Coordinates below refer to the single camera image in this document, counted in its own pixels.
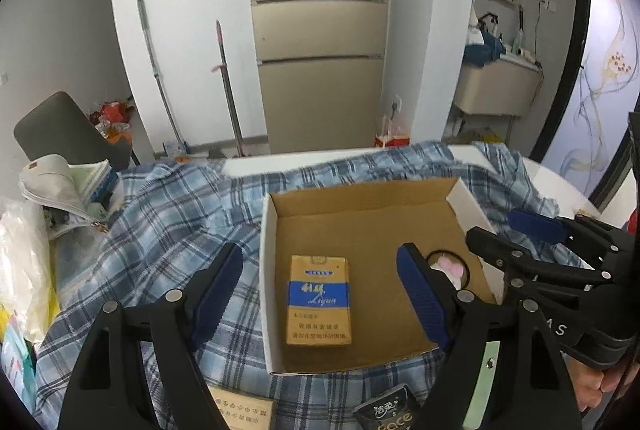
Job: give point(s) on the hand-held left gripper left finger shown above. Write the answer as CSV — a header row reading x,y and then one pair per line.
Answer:
x,y
215,295

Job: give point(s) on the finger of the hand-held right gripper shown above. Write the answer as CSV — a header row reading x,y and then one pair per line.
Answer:
x,y
495,251
535,223

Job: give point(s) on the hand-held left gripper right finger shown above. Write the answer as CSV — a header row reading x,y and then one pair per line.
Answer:
x,y
425,300

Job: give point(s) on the round pink device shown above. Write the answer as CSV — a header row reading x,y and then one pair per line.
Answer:
x,y
455,272

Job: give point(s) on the cardboard box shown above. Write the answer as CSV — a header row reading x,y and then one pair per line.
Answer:
x,y
360,230

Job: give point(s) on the yellow blue cigarette pack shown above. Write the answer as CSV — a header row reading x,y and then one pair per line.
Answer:
x,y
318,300

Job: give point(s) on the person's right hand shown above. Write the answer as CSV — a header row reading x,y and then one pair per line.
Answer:
x,y
595,385

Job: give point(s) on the blue plaid shirt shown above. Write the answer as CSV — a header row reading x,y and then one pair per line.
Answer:
x,y
150,230

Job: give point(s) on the black packet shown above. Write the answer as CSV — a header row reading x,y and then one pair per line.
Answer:
x,y
390,415

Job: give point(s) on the beige vanity cabinet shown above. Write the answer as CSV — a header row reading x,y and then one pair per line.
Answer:
x,y
495,85

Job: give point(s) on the printed glass door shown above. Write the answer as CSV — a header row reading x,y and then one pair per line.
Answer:
x,y
600,75

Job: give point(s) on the dark blue cloth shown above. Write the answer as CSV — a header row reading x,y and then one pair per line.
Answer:
x,y
482,48

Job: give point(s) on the white plastic bag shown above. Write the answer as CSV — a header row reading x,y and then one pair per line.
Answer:
x,y
22,255

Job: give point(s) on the grey zip pouch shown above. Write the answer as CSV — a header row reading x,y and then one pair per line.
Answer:
x,y
50,182

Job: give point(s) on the pile of red bags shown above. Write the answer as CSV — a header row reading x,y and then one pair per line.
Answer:
x,y
112,118

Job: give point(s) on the wet wipes pack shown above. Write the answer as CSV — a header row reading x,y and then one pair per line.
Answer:
x,y
15,350

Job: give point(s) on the grey chair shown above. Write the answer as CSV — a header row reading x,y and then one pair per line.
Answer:
x,y
60,125

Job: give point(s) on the gold refrigerator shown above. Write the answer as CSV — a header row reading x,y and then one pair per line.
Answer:
x,y
320,35

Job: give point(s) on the white wall outlet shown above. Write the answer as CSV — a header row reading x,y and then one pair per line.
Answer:
x,y
550,5

